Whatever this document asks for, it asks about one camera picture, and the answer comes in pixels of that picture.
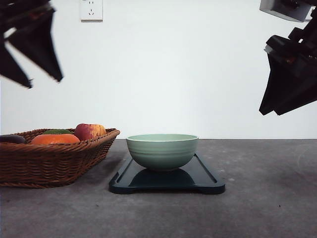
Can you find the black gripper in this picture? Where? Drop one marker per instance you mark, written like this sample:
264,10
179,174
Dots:
26,25
293,68

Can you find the green ceramic bowl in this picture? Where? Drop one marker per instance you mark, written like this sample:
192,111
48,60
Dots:
162,151

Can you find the brown wicker basket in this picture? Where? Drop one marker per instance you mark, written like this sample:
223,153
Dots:
34,165

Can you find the green lime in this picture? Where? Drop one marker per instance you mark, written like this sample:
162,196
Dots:
57,131

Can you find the orange tangerine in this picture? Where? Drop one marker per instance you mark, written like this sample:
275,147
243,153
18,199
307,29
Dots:
55,139

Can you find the red yellow apple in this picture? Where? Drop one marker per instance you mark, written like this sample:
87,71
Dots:
87,130

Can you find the dark blue rectangular tray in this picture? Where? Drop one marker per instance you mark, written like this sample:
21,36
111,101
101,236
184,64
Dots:
195,177

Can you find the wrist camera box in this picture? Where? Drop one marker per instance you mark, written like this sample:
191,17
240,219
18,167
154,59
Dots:
293,10

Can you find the white wall socket left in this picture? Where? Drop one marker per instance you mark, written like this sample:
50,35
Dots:
91,11

